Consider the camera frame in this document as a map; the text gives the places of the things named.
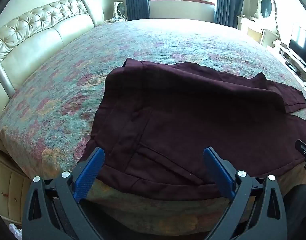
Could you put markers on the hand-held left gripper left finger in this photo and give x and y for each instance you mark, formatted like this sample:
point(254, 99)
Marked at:
point(90, 172)

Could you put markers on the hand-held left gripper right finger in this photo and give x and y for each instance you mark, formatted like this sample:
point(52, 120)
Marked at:
point(219, 172)

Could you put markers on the maroon pants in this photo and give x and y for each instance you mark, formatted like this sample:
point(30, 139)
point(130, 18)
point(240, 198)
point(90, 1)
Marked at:
point(180, 110)

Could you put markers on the bed with floral quilt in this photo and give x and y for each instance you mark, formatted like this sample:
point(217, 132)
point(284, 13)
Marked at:
point(67, 80)

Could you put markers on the white television stand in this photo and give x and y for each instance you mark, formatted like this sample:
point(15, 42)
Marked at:
point(293, 60)

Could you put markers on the black flat television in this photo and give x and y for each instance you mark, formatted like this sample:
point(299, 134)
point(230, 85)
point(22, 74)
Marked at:
point(303, 46)

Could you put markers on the cream vanity table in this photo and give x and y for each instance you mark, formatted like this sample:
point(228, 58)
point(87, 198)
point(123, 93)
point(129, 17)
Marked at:
point(253, 26)

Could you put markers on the cream tufted leather headboard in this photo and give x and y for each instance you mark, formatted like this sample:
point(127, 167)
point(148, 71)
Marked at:
point(30, 45)

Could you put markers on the white nightstand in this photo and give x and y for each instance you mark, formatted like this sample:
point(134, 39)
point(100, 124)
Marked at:
point(112, 20)

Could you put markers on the oval vanity mirror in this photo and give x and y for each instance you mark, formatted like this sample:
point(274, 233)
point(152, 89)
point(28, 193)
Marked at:
point(266, 5)

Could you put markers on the white fan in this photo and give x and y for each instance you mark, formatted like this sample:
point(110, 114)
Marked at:
point(119, 10)

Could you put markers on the cream leather bed frame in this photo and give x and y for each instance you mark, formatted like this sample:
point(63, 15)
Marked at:
point(7, 187)

